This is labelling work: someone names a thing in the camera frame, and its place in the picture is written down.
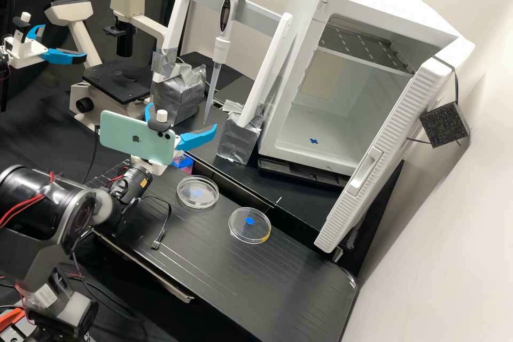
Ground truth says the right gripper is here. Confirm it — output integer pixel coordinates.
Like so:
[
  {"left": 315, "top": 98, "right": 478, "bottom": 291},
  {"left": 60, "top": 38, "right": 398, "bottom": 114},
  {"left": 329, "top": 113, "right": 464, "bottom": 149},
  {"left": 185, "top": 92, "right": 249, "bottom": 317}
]
[{"left": 129, "top": 103, "right": 219, "bottom": 177}]

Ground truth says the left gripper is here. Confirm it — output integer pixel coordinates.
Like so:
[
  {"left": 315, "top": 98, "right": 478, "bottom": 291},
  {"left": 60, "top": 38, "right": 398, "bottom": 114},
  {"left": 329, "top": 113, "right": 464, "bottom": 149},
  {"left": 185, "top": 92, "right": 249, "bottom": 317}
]
[{"left": 3, "top": 24, "right": 88, "bottom": 68}]

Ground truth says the left phone holder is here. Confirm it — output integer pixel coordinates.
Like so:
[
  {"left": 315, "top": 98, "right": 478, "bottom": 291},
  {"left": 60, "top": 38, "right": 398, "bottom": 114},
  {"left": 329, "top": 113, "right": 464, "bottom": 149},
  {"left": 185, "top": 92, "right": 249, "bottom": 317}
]
[{"left": 11, "top": 12, "right": 33, "bottom": 52}]

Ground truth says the cream microscope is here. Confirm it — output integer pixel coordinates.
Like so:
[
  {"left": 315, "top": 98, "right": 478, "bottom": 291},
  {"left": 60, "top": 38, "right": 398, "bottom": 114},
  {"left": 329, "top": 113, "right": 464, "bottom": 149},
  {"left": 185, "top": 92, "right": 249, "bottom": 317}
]
[{"left": 43, "top": 0, "right": 170, "bottom": 133}]

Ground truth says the petri dish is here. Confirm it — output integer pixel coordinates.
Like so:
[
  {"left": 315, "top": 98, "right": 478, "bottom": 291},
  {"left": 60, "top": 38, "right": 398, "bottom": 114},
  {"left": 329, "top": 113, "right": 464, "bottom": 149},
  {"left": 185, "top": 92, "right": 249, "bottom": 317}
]
[{"left": 176, "top": 175, "right": 220, "bottom": 210}]

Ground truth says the white pipette stand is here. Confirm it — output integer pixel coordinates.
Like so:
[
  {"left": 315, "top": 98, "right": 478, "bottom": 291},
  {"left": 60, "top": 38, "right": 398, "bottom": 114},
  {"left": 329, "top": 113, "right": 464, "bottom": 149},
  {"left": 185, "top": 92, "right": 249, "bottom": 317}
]
[{"left": 150, "top": 0, "right": 294, "bottom": 166}]

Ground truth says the pipette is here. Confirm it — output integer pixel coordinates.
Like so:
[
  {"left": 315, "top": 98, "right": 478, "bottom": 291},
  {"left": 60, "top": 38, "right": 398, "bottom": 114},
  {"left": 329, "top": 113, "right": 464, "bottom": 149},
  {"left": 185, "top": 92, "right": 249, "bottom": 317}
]
[{"left": 203, "top": 0, "right": 246, "bottom": 125}]

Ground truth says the black platform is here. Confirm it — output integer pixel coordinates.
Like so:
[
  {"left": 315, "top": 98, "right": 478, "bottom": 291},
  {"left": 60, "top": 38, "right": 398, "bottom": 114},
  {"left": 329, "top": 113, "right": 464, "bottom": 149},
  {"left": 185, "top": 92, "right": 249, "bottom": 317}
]
[
  {"left": 175, "top": 51, "right": 405, "bottom": 278},
  {"left": 83, "top": 157, "right": 358, "bottom": 342}
]

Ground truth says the incubator door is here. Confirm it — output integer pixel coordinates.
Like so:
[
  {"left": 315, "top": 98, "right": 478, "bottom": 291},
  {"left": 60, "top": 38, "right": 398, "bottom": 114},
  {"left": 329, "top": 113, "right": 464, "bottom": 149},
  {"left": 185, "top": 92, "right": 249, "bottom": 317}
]
[{"left": 313, "top": 56, "right": 471, "bottom": 254}]

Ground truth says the white incubator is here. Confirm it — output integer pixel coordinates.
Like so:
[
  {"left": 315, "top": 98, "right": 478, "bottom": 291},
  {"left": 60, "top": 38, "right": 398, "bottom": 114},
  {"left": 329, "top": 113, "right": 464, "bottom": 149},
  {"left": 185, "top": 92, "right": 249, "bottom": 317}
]
[{"left": 256, "top": 0, "right": 476, "bottom": 177}]

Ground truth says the right wrist camera phone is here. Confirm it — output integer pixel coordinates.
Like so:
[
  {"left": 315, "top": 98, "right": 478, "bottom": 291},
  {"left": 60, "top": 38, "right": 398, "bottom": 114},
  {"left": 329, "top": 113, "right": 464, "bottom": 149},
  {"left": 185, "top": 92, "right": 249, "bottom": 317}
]
[{"left": 99, "top": 108, "right": 182, "bottom": 165}]

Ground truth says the black cable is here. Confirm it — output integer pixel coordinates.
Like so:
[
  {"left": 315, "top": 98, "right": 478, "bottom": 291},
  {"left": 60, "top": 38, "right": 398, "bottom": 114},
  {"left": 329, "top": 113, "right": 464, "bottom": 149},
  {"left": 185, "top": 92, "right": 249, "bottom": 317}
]
[
  {"left": 81, "top": 143, "right": 102, "bottom": 187},
  {"left": 139, "top": 196, "right": 172, "bottom": 249}
]

